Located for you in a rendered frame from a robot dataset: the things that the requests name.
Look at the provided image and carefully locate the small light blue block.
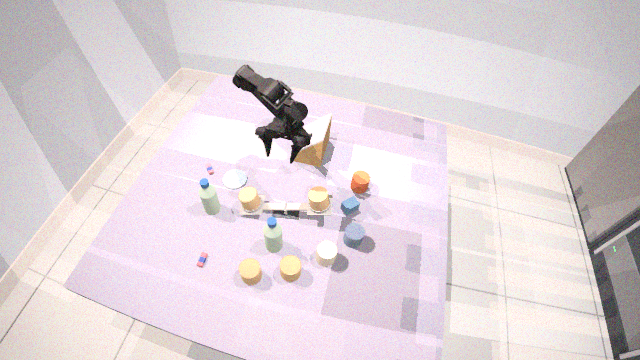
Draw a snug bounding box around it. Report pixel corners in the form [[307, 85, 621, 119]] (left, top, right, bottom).
[[340, 196, 360, 216]]

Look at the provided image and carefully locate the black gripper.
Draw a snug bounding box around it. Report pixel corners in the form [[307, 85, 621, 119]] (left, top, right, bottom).
[[255, 114, 310, 164]]

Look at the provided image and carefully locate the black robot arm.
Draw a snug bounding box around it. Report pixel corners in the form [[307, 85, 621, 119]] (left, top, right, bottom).
[[232, 64, 313, 140]]

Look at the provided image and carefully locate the white cylinder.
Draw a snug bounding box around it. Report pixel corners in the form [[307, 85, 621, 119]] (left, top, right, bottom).
[[316, 240, 338, 267]]

